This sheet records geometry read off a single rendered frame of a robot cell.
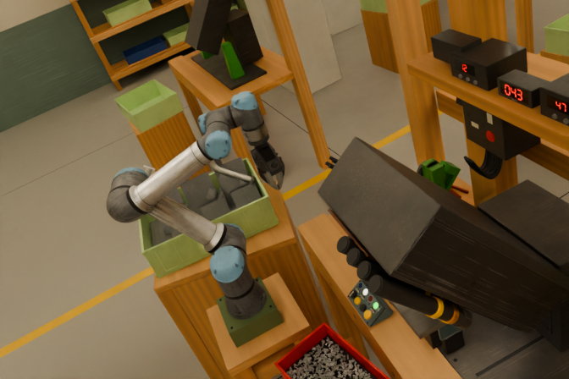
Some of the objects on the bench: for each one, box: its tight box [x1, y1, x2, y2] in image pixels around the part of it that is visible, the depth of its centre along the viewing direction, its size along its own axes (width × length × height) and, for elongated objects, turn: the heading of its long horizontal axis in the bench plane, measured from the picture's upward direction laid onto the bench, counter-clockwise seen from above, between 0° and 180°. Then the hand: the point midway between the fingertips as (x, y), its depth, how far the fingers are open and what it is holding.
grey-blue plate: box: [438, 324, 465, 354], centre depth 146 cm, size 10×2×14 cm, turn 136°
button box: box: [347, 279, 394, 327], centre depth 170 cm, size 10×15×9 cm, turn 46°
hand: (278, 187), depth 174 cm, fingers closed
